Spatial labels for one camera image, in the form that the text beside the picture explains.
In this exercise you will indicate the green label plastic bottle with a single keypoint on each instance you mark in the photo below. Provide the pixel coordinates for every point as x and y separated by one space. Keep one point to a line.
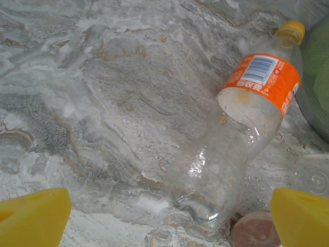
314 177

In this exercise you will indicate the orange label plastic bottle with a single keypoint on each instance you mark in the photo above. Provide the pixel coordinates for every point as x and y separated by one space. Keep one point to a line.
267 82

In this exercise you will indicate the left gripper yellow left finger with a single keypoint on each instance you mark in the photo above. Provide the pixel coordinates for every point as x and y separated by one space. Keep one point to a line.
30 218

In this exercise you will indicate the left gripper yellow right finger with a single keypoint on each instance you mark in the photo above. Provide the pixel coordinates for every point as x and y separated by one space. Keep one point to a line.
303 221

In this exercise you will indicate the copper label crushed bottle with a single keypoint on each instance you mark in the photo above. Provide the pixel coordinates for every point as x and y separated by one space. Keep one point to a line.
254 230

